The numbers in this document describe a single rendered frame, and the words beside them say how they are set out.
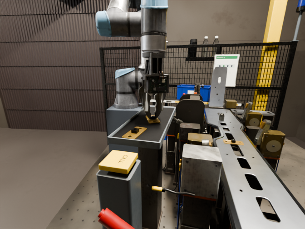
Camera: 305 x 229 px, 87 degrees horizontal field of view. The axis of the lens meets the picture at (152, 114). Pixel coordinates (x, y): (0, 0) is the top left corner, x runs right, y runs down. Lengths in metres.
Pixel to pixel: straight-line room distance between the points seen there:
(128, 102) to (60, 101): 3.02
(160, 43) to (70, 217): 0.80
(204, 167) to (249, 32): 3.21
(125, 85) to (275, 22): 1.48
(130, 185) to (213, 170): 0.23
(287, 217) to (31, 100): 4.22
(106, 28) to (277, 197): 0.70
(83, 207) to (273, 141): 0.93
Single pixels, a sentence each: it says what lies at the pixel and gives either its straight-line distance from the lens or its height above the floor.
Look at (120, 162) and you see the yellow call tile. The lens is 0.33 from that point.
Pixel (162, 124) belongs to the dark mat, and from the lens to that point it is 0.52.
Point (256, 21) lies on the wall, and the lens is 3.60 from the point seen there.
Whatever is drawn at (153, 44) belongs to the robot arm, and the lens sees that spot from 0.49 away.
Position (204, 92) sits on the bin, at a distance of 1.58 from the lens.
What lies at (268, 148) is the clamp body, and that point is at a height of 0.98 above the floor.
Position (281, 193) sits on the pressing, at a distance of 0.62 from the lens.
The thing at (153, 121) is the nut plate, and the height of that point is 1.16.
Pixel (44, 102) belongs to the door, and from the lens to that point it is 4.11.
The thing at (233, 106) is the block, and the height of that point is 1.02.
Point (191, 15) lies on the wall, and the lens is 3.33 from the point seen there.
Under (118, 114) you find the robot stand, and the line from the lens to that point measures 0.95.
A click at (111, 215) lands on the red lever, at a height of 1.13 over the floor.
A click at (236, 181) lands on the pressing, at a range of 0.60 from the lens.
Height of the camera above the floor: 1.34
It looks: 16 degrees down
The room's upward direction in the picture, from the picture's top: straight up
